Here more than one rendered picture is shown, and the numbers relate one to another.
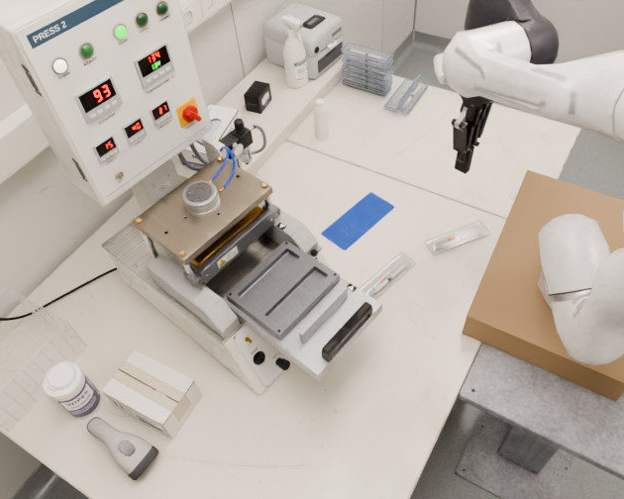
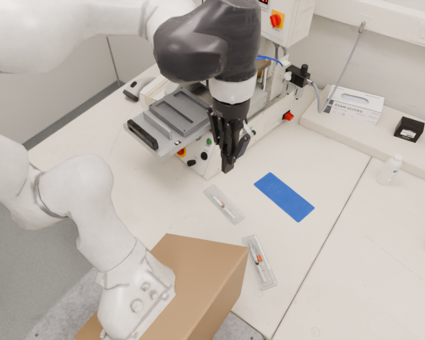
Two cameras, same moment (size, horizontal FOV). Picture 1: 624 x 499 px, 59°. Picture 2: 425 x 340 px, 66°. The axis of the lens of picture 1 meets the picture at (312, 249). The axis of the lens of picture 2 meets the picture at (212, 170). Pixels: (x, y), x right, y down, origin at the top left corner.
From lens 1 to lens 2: 1.22 m
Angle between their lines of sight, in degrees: 53
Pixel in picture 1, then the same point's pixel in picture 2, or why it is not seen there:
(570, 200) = (210, 282)
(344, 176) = (332, 191)
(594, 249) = (57, 171)
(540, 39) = (161, 33)
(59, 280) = not seen: hidden behind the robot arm
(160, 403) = (149, 91)
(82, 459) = not seen: hidden behind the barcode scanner
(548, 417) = (91, 287)
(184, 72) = not seen: outside the picture
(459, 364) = (146, 239)
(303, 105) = (412, 163)
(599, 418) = (77, 325)
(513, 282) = (171, 253)
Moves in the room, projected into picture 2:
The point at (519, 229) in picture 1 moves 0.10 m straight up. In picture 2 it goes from (204, 250) to (203, 231)
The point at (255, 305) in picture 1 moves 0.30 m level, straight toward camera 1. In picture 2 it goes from (171, 96) to (90, 107)
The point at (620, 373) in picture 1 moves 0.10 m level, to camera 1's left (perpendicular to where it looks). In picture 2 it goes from (83, 329) to (92, 291)
